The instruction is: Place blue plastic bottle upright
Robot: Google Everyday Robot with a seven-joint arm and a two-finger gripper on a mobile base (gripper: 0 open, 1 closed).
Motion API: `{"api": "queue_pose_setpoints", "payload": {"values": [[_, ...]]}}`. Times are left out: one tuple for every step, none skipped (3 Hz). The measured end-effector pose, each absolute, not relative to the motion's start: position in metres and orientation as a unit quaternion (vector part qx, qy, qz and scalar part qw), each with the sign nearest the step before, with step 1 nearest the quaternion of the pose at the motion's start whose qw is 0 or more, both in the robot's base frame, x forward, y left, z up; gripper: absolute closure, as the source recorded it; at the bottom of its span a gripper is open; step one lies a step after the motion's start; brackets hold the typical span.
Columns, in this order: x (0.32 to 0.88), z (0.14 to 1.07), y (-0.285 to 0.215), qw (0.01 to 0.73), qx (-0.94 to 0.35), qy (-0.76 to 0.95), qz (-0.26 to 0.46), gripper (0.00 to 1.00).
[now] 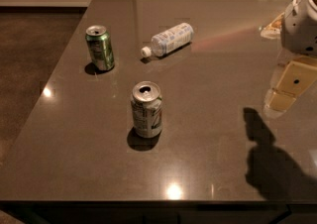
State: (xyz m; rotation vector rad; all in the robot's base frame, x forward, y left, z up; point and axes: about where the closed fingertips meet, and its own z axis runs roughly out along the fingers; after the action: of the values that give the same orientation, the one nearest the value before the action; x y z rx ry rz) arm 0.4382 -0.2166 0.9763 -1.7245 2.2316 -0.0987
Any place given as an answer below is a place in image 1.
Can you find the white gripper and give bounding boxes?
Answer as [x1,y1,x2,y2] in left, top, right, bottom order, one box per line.
[261,0,317,113]

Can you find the clear plastic bottle blue label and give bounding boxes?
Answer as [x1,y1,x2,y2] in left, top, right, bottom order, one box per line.
[141,23,194,57]

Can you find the white green soda can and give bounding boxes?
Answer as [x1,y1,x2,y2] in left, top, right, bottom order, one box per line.
[131,81,162,139]

